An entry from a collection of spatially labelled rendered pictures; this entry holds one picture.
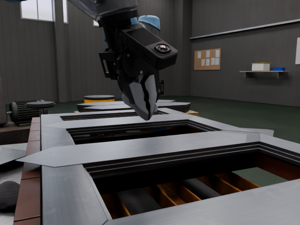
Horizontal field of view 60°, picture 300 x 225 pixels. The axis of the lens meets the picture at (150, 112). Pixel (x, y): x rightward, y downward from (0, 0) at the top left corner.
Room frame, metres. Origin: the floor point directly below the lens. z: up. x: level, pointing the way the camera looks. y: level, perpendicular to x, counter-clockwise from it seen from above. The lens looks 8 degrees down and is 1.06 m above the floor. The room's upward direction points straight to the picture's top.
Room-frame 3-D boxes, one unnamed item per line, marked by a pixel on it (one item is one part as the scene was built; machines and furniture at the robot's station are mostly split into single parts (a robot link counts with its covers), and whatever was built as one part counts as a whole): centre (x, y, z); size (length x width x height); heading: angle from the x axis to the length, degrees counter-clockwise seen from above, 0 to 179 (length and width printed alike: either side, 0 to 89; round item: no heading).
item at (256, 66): (9.19, -3.86, 1.30); 0.48 x 0.40 x 0.27; 33
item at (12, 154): (1.12, 0.60, 0.70); 0.39 x 0.12 x 0.04; 23
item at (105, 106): (1.83, 0.10, 0.82); 0.80 x 0.40 x 0.06; 113
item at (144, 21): (0.94, 0.01, 1.20); 0.09 x 0.08 x 0.11; 100
